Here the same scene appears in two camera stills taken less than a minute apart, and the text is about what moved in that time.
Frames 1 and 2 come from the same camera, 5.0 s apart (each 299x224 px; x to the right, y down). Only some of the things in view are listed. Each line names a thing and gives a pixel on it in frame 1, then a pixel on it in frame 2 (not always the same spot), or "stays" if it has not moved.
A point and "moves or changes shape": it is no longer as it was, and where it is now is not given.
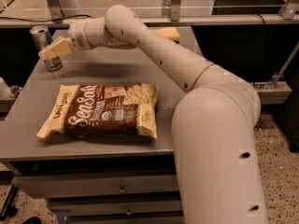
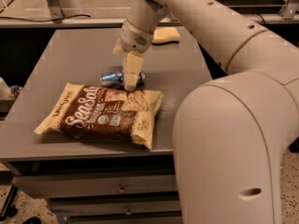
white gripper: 77,35 -> 135,39
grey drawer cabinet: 94,179 stays
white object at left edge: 5,91 stays
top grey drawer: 93,186 stays
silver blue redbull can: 41,37 -> 116,78
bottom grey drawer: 126,217 stays
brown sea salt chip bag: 101,109 moves or changes shape
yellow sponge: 171,33 stays
